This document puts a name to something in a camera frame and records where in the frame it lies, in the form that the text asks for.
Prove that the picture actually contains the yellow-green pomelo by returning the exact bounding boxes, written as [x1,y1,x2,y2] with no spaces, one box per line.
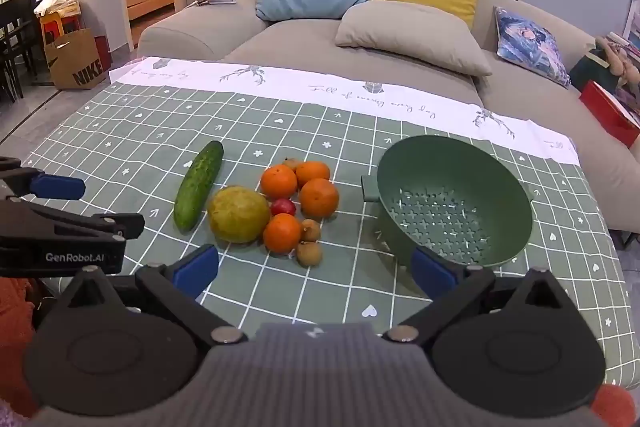
[207,186,272,244]

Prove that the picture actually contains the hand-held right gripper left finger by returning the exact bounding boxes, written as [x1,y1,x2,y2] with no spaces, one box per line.
[55,244,247,344]

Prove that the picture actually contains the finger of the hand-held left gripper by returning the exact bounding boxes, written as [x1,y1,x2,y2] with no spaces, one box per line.
[75,213,146,242]
[0,157,86,201]

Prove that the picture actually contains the blue printed pillow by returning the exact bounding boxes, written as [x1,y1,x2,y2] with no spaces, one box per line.
[492,5,572,86]

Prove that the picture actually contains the dark dining chair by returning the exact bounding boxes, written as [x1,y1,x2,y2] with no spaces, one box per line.
[0,0,41,102]

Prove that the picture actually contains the green cucumber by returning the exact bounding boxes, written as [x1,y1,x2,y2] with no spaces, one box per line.
[173,140,225,233]

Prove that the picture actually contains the red box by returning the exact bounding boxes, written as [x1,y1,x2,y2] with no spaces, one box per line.
[580,80,640,148]

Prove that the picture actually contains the green plastic colander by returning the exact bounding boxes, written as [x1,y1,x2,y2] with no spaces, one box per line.
[361,135,534,269]

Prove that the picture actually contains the orange cloth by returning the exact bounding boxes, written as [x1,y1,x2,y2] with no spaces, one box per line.
[0,277,38,415]

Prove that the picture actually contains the orange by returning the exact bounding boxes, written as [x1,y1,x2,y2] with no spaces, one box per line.
[263,213,303,255]
[299,177,340,219]
[260,164,299,200]
[295,161,331,188]

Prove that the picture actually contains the beige sofa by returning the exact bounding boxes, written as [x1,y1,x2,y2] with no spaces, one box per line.
[136,0,640,208]

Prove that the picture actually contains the beige plush toy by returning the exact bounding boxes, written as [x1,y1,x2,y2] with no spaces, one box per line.
[595,34,640,82]

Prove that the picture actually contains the brown paper bag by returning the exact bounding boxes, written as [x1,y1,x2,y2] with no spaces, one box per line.
[44,28,110,90]

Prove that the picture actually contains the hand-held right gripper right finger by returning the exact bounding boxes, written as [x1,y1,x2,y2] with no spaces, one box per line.
[382,247,576,343]

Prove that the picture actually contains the green checked tablecloth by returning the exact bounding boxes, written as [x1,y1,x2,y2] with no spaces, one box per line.
[0,56,633,388]

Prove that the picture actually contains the beige pillow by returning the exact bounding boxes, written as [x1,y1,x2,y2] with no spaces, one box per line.
[334,1,493,78]

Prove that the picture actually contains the dark green bag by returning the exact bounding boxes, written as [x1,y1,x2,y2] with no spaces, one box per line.
[569,47,626,92]

